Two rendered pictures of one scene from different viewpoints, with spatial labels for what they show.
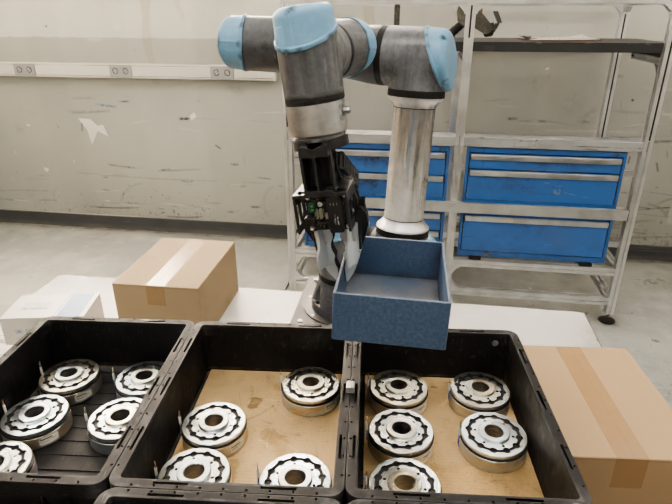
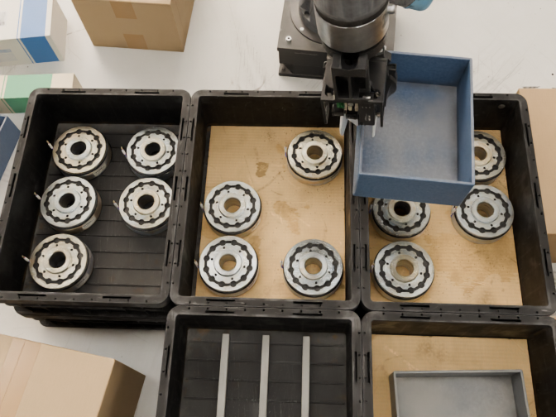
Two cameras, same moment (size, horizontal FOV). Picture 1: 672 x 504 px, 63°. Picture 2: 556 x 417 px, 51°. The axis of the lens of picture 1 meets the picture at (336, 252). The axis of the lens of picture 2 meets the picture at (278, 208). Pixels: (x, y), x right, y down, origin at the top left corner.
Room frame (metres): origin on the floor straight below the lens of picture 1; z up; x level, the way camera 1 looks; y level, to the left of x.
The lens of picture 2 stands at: (0.28, 0.09, 1.82)
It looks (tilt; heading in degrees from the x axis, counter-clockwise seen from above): 67 degrees down; 3
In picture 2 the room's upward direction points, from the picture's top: 5 degrees counter-clockwise
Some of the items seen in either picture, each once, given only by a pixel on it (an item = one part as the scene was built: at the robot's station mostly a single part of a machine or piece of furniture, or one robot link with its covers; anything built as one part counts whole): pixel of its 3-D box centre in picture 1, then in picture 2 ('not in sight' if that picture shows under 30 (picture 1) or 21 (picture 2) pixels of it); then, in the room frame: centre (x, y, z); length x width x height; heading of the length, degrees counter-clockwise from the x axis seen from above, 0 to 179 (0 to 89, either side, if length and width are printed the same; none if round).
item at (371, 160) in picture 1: (373, 199); not in sight; (2.65, -0.19, 0.60); 0.72 x 0.03 x 0.56; 81
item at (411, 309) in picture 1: (392, 286); (412, 126); (0.71, -0.08, 1.10); 0.20 x 0.15 x 0.07; 172
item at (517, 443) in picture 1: (493, 434); (484, 211); (0.67, -0.25, 0.86); 0.10 x 0.10 x 0.01
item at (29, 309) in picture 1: (55, 320); (16, 31); (1.21, 0.72, 0.74); 0.20 x 0.12 x 0.09; 94
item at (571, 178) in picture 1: (537, 207); not in sight; (2.53, -0.98, 0.60); 0.72 x 0.03 x 0.56; 81
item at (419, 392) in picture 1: (398, 387); not in sight; (0.79, -0.11, 0.86); 0.10 x 0.10 x 0.01
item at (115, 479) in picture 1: (254, 395); (269, 193); (0.70, 0.13, 0.92); 0.40 x 0.30 x 0.02; 177
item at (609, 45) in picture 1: (518, 46); not in sight; (2.78, -0.87, 1.32); 1.20 x 0.45 x 0.06; 81
